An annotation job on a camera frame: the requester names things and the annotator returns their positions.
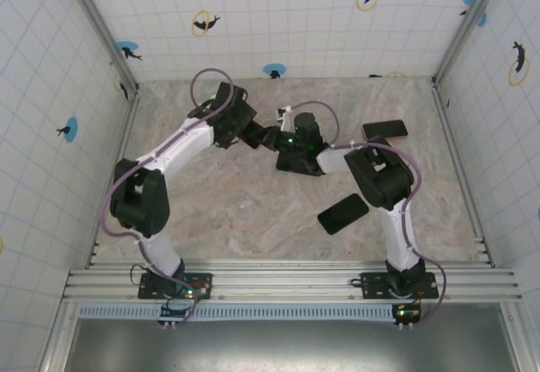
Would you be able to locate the black phone with red edge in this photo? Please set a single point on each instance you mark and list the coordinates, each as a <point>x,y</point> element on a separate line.
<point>399,136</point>

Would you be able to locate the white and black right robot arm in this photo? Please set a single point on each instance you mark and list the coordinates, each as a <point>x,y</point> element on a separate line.
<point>379,178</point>

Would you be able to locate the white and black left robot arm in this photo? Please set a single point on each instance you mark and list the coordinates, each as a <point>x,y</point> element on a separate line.
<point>147,203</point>

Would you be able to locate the small black controller board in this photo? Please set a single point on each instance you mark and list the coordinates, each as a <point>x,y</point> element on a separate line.
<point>407,314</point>
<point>169,312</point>

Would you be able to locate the grey metal panel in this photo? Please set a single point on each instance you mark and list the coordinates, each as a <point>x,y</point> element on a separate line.
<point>287,346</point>

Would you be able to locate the aluminium side rail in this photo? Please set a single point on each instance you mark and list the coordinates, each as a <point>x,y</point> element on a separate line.
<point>453,140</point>
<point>132,112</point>

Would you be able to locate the aluminium front rail beams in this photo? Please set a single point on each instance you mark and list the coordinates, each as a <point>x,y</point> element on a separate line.
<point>287,281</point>

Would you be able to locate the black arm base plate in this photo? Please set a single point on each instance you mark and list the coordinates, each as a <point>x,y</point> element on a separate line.
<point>145,289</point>
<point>373,287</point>

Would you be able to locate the aluminium corner post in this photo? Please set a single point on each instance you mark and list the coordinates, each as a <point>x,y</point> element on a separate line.
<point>101,30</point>
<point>469,22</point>

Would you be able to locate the aluminium lower frame strut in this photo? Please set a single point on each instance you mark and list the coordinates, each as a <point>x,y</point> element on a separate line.
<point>59,338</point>
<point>516,338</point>

